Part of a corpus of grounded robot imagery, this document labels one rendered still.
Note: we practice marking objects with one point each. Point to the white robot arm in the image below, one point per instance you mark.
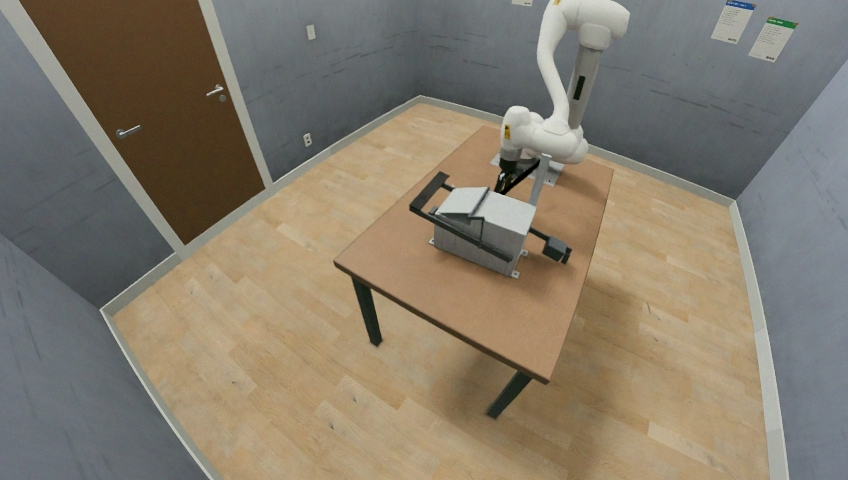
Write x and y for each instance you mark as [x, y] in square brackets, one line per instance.
[598, 22]

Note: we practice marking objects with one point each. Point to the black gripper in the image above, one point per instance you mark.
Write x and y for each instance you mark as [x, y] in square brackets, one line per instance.
[506, 167]

